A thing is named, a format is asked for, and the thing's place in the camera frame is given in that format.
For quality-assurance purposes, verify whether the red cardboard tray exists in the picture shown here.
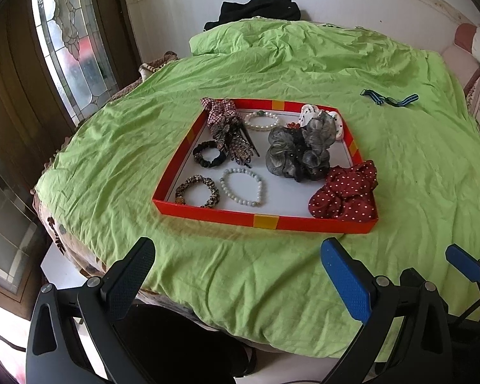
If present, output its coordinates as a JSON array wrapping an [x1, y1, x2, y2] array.
[[152, 98, 381, 235]]

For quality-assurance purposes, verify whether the pale green bead bracelet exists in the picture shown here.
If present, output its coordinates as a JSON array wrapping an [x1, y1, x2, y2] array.
[[220, 167, 265, 208]]

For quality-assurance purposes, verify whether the grey organza scrunchie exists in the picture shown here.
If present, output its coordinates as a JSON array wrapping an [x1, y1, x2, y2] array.
[[265, 111, 332, 181]]

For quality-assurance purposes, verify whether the white dotted scrunchie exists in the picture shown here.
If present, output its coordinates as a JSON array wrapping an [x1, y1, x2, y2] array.
[[299, 103, 345, 141]]

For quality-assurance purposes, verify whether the red polka dot scrunchie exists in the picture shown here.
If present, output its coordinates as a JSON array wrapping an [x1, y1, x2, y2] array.
[[307, 159, 379, 223]]

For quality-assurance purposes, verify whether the leopard print scrunchie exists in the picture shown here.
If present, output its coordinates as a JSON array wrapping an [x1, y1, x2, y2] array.
[[174, 174, 221, 209]]

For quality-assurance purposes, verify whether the white pearl bracelet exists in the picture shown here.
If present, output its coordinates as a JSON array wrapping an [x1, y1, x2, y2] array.
[[244, 110, 280, 132]]

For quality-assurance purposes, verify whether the green bed sheet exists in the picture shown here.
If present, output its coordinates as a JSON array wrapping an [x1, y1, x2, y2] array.
[[34, 17, 480, 360]]

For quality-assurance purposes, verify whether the black garment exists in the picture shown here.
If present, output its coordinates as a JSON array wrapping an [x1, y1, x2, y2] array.
[[203, 0, 301, 32]]

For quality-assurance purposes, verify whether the plaid bow hair clip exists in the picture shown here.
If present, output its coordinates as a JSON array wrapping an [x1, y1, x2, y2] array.
[[200, 96, 261, 169]]

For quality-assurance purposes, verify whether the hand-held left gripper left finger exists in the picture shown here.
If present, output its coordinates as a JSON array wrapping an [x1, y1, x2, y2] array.
[[26, 237, 156, 384]]

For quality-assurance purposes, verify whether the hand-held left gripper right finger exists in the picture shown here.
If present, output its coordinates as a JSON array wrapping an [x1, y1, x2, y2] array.
[[321, 237, 459, 384]]

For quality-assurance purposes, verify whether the stained glass window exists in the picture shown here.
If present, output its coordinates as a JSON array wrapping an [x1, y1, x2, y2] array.
[[29, 0, 118, 118]]

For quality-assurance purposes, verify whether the blue striped band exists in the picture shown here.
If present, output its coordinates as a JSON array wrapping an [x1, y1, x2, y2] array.
[[359, 88, 420, 108]]

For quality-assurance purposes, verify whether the black scrunchie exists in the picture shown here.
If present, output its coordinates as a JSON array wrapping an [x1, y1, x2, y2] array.
[[191, 140, 228, 168]]

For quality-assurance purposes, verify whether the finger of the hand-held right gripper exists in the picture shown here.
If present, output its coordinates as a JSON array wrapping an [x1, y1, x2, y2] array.
[[445, 244, 480, 283]]

